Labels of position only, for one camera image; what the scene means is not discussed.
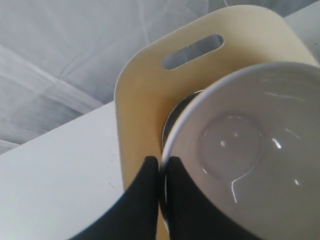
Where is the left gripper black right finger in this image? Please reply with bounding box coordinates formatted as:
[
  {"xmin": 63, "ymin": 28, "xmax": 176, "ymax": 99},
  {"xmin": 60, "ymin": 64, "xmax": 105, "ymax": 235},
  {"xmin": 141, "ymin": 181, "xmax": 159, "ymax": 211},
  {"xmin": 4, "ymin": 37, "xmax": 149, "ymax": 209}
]
[{"xmin": 166, "ymin": 157, "xmax": 250, "ymax": 240}]

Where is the white ceramic bowl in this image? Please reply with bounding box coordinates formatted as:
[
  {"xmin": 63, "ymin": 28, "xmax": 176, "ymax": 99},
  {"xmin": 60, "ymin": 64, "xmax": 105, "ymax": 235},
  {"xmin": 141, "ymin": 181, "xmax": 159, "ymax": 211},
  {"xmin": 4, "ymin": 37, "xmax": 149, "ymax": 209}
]
[{"xmin": 160, "ymin": 61, "xmax": 320, "ymax": 240}]

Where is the white curtain backdrop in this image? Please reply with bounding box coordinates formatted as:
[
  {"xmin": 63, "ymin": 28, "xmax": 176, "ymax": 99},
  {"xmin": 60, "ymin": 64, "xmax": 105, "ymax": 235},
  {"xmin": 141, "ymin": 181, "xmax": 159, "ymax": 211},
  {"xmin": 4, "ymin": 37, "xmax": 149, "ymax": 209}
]
[{"xmin": 0, "ymin": 0, "xmax": 320, "ymax": 156}]

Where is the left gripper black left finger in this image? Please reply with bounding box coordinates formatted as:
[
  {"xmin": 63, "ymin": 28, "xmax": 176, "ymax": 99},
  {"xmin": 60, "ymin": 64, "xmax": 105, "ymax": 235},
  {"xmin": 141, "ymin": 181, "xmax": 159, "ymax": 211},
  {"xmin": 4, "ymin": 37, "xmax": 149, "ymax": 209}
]
[{"xmin": 72, "ymin": 156, "xmax": 159, "ymax": 240}]

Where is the stainless steel bowl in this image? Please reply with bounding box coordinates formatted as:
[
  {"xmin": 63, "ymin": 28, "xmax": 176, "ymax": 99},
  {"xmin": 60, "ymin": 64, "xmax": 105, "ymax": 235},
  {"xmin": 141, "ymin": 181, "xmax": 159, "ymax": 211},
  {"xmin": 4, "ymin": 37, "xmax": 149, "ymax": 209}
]
[{"xmin": 159, "ymin": 89, "xmax": 203, "ymax": 233}]

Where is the cream bin with circle mark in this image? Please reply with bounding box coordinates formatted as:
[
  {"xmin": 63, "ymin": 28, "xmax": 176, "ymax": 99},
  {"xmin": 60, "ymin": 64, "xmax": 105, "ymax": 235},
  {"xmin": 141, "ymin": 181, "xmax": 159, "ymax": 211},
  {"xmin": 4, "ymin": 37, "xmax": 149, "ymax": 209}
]
[{"xmin": 114, "ymin": 5, "xmax": 320, "ymax": 187}]

